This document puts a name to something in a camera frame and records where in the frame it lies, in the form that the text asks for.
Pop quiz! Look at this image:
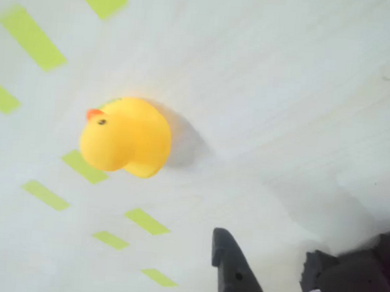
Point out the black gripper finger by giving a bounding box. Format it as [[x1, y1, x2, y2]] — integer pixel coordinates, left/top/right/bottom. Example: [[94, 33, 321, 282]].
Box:
[[206, 227, 283, 292]]

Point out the yellow rubber duck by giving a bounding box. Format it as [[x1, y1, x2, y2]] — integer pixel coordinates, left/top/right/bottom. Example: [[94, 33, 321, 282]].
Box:
[[76, 92, 177, 181]]

